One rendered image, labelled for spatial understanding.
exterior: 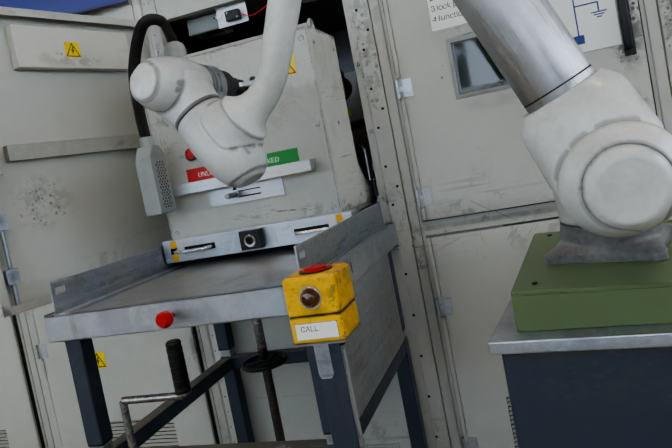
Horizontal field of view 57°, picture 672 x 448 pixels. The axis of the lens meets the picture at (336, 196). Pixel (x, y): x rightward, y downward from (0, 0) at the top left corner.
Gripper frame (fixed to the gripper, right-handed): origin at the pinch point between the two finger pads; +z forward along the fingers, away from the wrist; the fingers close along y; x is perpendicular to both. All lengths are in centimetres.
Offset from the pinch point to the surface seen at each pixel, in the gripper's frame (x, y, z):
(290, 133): -10.7, 1.1, 8.5
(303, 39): 10.9, 9.3, 9.2
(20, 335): -57, -125, 20
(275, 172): -19.5, -2.9, 4.1
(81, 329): -44, -31, -38
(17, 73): 18, -59, -15
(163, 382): -78, -70, 24
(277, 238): -35.9, -7.5, 6.5
